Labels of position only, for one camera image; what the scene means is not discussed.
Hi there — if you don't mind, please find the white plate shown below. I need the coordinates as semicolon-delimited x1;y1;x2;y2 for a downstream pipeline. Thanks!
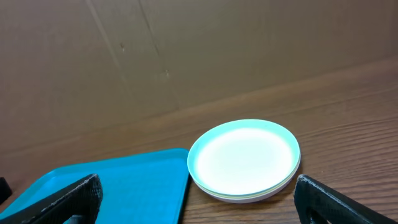
196;170;297;203

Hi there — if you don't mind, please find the teal plastic tray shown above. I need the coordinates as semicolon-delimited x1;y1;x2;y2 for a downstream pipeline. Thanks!
1;149;189;223

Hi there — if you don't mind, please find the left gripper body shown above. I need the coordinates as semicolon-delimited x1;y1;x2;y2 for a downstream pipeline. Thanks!
0;177;12;204

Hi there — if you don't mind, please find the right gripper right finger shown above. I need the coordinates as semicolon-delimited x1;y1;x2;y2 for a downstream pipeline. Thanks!
294;174;397;224

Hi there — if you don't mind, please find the yellow-green plate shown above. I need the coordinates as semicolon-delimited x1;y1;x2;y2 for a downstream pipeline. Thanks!
195;166;300;203

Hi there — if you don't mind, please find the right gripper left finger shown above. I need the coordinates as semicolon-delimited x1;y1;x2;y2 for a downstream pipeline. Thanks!
1;174;103;224

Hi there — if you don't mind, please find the light blue plate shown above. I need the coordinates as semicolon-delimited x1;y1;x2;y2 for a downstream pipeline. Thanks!
187;119;302;196

